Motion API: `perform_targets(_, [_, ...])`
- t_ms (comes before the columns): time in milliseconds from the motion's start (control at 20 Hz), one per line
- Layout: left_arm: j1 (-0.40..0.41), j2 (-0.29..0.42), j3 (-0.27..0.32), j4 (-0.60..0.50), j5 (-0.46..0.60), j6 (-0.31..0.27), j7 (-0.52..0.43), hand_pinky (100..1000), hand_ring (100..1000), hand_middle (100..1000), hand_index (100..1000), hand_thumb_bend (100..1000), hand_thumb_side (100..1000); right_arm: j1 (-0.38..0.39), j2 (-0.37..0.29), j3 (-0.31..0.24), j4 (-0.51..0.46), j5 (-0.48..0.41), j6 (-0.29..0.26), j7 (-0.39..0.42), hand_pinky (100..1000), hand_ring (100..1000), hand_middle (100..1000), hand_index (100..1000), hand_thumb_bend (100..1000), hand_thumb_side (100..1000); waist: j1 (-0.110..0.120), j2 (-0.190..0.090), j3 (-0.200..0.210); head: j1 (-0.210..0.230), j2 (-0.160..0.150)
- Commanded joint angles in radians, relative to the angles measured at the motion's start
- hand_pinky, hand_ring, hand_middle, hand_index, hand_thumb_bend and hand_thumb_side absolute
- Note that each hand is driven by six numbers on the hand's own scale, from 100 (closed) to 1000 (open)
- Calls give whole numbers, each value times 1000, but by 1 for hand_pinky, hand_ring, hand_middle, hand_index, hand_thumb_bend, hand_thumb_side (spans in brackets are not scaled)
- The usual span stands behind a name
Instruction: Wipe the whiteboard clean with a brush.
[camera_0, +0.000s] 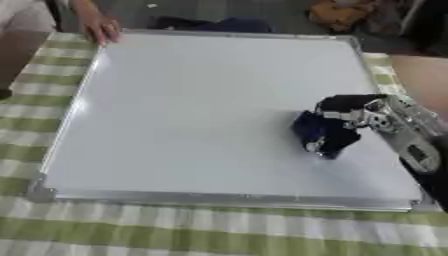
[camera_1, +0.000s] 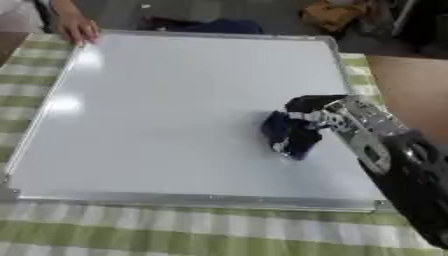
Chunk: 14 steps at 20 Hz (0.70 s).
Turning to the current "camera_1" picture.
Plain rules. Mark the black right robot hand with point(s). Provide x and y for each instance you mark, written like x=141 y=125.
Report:
x=303 y=133

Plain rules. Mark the dark blue bag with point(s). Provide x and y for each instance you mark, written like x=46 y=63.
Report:
x=204 y=26

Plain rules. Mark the person's forearm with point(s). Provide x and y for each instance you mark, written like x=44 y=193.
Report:
x=64 y=7

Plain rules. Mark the white whiteboard with metal frame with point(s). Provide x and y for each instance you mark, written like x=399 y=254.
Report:
x=175 y=116

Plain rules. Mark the silver and black right robot arm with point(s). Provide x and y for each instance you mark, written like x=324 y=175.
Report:
x=396 y=153

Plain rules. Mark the person's hand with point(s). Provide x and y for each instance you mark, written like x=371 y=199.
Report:
x=78 y=29

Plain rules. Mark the black chair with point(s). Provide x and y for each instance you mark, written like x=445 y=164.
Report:
x=417 y=20

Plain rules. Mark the yellow bag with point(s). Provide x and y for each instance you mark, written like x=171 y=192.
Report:
x=331 y=14

